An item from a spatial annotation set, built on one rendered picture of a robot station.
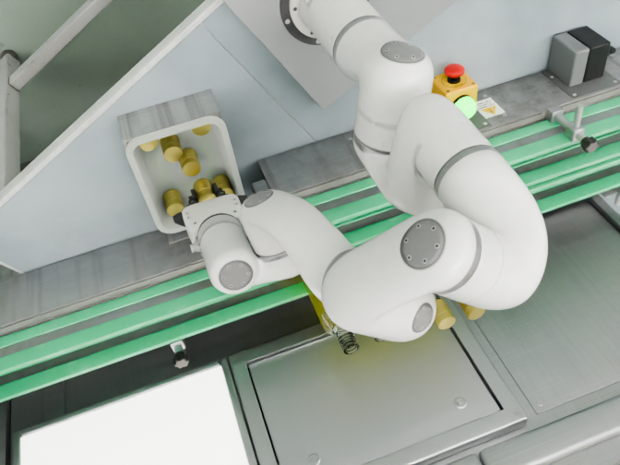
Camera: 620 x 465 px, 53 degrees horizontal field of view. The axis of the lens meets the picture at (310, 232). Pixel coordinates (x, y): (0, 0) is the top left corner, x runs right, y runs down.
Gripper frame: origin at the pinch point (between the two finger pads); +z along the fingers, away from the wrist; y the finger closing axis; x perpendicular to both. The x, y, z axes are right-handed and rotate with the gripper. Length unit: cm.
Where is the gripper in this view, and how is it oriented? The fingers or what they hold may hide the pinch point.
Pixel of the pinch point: (206, 196)
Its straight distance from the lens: 116.3
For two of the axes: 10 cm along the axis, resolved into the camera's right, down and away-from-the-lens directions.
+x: -1.7, -8.5, -5.0
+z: -2.9, -4.5, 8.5
